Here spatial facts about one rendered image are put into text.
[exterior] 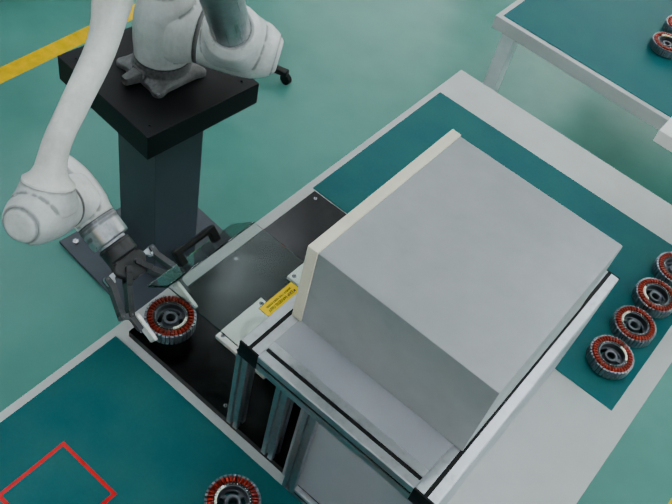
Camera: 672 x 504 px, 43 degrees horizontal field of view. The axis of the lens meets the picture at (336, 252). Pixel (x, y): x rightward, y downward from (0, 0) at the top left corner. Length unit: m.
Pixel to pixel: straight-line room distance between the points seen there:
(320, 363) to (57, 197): 0.59
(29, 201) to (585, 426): 1.31
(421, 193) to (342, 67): 2.39
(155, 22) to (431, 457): 1.32
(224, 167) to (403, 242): 1.95
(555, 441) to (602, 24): 1.72
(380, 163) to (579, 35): 1.05
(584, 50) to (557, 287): 1.70
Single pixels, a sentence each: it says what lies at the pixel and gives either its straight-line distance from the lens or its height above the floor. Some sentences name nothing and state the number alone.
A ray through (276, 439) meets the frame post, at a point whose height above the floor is 0.87.
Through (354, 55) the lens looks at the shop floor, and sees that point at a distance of 3.98.
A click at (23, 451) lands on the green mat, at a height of 0.75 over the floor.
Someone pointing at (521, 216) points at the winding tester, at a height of 1.32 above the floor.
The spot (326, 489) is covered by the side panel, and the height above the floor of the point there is 0.85.
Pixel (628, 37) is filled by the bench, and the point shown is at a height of 0.75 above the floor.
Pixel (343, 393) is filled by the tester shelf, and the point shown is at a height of 1.11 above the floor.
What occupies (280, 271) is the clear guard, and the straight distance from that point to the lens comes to 1.69.
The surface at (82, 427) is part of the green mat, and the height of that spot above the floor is 0.75.
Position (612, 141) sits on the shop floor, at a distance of 4.03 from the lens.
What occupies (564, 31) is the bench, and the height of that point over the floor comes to 0.75.
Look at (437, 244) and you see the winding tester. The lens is 1.47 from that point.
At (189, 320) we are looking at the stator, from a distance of 1.87.
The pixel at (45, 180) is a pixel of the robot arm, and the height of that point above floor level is 1.16.
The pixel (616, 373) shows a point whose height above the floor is 0.78.
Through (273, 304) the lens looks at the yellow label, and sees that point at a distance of 1.64.
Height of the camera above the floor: 2.40
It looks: 50 degrees down
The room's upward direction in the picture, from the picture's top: 15 degrees clockwise
